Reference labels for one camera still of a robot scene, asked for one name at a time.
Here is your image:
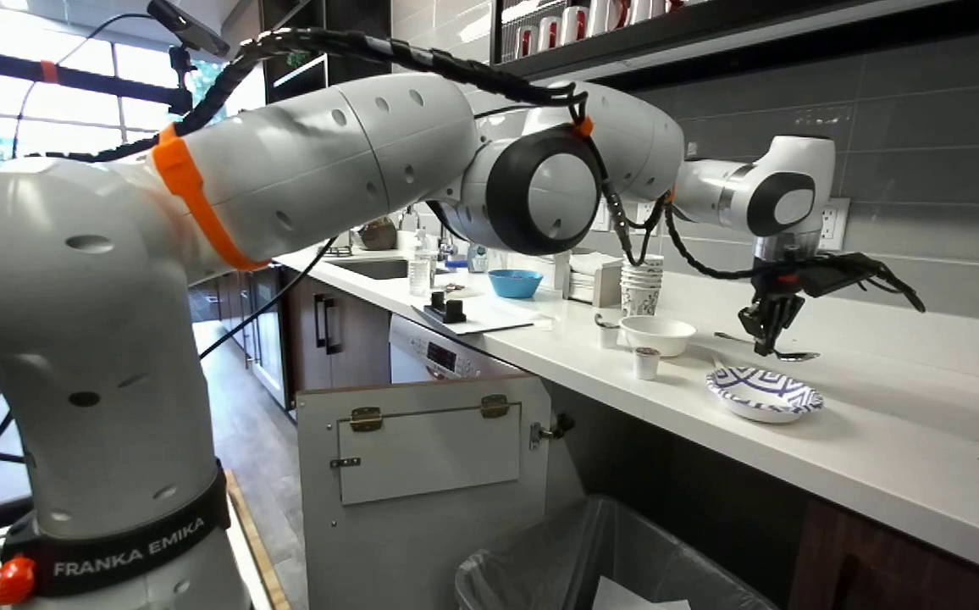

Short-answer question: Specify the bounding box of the blue patterned paper bowl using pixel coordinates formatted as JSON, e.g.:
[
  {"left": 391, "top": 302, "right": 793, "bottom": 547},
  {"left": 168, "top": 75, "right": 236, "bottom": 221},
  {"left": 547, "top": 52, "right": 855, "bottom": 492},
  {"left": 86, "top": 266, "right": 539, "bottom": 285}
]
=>
[{"left": 706, "top": 363, "right": 825, "bottom": 427}]

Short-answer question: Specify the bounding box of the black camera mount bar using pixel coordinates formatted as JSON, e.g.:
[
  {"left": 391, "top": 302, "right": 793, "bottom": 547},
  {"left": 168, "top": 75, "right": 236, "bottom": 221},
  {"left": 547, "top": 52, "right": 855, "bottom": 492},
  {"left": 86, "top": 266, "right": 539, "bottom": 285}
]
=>
[{"left": 0, "top": 0, "right": 229, "bottom": 114}]

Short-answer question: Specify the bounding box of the white wall outlet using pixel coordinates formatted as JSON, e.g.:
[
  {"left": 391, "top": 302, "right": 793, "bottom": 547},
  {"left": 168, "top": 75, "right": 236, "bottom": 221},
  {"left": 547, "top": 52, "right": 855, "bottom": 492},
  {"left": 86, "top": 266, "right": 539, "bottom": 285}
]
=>
[{"left": 823, "top": 198, "right": 855, "bottom": 254}]

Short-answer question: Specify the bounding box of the brown base cabinet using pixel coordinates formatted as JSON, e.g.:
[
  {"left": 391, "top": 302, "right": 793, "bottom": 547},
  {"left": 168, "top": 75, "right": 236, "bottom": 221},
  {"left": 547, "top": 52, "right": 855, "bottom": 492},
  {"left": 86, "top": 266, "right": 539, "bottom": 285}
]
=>
[{"left": 785, "top": 495, "right": 979, "bottom": 610}]

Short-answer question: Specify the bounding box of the dark base cabinet with handle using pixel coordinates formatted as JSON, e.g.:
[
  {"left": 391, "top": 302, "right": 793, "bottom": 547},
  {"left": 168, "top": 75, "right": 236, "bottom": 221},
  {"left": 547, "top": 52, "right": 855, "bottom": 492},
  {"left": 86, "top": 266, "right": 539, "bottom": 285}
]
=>
[{"left": 280, "top": 267, "right": 396, "bottom": 400}]

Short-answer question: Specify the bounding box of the kitchen sink basin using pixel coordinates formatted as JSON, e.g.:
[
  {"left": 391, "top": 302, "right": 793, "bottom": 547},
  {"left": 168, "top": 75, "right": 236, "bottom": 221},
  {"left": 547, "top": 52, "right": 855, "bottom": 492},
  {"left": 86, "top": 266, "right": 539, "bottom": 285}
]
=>
[{"left": 326, "top": 254, "right": 413, "bottom": 285}]

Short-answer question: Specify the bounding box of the dark open wall cabinet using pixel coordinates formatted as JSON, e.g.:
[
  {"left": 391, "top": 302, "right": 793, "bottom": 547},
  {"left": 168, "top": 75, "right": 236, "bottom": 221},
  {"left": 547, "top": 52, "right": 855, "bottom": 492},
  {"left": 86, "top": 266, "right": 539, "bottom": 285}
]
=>
[{"left": 261, "top": 0, "right": 394, "bottom": 87}]

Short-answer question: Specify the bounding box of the stack of printed paper cups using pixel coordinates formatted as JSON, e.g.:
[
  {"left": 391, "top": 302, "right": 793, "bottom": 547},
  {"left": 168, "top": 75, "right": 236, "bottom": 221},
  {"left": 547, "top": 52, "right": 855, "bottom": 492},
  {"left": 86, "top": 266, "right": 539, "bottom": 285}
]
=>
[{"left": 617, "top": 251, "right": 667, "bottom": 318}]

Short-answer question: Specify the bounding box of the black plastic holder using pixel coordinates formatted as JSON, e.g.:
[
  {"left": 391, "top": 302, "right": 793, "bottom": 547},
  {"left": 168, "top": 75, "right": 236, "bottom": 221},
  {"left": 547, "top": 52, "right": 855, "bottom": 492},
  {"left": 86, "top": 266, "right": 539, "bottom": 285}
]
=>
[{"left": 422, "top": 285, "right": 472, "bottom": 330}]

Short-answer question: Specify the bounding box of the white flat sheet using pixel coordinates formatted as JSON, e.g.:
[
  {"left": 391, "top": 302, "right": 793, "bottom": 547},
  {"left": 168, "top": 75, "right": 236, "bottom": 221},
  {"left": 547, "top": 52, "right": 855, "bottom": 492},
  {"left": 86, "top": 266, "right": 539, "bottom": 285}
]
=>
[{"left": 410, "top": 294, "right": 539, "bottom": 338}]

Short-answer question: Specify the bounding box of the grey trash bin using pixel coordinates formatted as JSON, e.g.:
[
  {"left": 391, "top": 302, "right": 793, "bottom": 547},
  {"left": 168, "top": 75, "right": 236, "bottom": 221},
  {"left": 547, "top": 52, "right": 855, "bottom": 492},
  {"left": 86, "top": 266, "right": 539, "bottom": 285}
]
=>
[{"left": 449, "top": 492, "right": 778, "bottom": 610}]

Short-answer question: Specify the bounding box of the dark wall shelf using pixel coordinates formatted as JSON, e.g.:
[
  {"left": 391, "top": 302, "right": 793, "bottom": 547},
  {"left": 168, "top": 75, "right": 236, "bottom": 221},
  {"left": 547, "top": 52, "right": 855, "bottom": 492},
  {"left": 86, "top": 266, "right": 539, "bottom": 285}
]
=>
[{"left": 490, "top": 0, "right": 979, "bottom": 96}]

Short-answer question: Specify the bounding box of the orange strap on arm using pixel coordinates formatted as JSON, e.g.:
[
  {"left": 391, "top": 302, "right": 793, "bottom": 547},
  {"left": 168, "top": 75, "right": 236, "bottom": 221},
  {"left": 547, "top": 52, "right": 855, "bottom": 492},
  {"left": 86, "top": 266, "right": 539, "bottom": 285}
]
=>
[{"left": 148, "top": 123, "right": 270, "bottom": 277}]

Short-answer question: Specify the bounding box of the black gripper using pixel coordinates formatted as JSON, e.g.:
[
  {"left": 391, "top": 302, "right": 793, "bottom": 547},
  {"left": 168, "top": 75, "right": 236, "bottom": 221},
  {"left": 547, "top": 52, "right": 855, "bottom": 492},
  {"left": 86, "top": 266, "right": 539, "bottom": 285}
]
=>
[{"left": 736, "top": 257, "right": 815, "bottom": 359}]

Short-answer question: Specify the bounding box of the white shallow bowl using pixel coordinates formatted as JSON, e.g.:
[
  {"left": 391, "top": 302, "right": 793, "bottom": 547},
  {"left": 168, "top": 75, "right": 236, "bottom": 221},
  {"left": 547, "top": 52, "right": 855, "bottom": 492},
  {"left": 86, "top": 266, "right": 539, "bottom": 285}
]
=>
[{"left": 612, "top": 311, "right": 696, "bottom": 363}]

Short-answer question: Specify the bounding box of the built-in dishwasher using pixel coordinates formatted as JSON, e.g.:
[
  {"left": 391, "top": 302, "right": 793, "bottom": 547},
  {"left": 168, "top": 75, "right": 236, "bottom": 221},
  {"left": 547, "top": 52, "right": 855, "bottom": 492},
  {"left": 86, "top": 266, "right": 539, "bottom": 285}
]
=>
[{"left": 387, "top": 311, "right": 517, "bottom": 388}]

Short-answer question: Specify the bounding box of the clear water bottle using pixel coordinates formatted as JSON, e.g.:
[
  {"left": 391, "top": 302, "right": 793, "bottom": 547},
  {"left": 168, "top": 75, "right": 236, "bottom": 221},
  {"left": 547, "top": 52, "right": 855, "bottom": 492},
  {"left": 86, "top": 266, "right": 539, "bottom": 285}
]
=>
[{"left": 406, "top": 224, "right": 440, "bottom": 302}]

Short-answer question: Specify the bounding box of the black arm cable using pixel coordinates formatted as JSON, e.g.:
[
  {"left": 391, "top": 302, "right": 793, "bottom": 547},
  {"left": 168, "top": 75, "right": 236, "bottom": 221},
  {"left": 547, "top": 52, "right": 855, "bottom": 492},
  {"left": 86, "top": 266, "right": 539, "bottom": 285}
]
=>
[{"left": 11, "top": 26, "right": 928, "bottom": 317}]

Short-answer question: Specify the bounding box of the blue bowl with candies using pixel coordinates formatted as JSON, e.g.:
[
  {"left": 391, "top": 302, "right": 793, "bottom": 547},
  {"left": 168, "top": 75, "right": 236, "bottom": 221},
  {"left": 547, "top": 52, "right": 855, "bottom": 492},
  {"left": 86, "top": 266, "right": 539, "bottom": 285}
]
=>
[{"left": 484, "top": 266, "right": 547, "bottom": 302}]

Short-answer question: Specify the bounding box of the white paper in bin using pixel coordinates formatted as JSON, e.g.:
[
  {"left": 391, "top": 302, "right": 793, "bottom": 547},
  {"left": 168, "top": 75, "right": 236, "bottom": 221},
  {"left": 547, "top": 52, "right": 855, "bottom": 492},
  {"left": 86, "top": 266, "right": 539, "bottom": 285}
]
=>
[{"left": 586, "top": 573, "right": 670, "bottom": 610}]

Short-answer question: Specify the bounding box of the open under-counter cabinet door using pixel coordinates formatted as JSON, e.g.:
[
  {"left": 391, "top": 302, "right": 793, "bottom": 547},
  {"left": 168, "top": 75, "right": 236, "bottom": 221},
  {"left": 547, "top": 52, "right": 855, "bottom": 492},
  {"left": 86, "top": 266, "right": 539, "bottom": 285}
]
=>
[{"left": 295, "top": 374, "right": 560, "bottom": 610}]

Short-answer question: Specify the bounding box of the large white napkin stack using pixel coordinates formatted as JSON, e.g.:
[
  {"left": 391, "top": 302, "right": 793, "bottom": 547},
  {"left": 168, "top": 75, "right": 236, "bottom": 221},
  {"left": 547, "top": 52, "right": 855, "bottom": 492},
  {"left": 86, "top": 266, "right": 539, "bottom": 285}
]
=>
[{"left": 542, "top": 249, "right": 574, "bottom": 298}]

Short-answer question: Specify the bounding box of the white mug with red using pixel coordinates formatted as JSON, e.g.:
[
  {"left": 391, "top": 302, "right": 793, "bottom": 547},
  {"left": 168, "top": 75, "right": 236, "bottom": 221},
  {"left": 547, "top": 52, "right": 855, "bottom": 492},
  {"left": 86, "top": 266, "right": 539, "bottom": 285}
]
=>
[
  {"left": 534, "top": 9, "right": 567, "bottom": 53},
  {"left": 588, "top": 0, "right": 629, "bottom": 36},
  {"left": 561, "top": 0, "right": 594, "bottom": 48}
]

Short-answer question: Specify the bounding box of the brown coffee jar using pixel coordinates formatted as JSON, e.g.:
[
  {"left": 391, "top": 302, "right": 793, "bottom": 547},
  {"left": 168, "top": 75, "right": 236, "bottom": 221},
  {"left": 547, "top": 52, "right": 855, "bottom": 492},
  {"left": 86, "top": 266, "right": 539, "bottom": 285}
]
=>
[{"left": 356, "top": 213, "right": 400, "bottom": 254}]

